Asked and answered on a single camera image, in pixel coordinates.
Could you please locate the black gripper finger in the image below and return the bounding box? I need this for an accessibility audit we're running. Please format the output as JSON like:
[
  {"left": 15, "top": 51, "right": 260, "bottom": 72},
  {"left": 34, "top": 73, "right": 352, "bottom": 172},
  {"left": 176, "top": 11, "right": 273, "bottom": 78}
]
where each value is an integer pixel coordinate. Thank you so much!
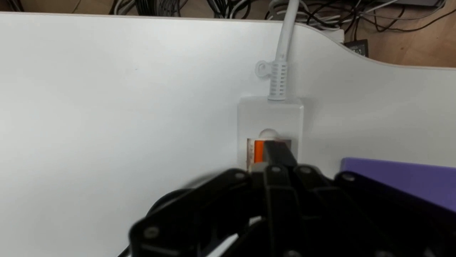
[{"left": 265, "top": 142, "right": 297, "bottom": 169}]

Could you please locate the white power strip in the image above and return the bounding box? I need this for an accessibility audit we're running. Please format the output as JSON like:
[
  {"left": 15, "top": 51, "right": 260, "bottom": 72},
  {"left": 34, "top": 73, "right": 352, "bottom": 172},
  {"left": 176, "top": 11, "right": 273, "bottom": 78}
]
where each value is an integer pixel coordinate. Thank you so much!
[{"left": 236, "top": 98, "right": 305, "bottom": 171}]

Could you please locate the purple paper mat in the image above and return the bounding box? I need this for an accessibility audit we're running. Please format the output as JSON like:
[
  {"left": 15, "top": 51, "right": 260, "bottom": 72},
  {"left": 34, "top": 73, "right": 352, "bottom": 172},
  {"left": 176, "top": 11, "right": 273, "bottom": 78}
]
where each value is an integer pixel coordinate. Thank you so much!
[{"left": 340, "top": 158, "right": 456, "bottom": 212}]

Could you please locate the white power strip cable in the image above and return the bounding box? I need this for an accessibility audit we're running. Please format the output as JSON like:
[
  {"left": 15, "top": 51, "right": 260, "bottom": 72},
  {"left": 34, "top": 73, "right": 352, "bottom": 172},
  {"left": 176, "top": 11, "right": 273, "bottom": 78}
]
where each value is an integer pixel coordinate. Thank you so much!
[{"left": 253, "top": 0, "right": 302, "bottom": 103}]

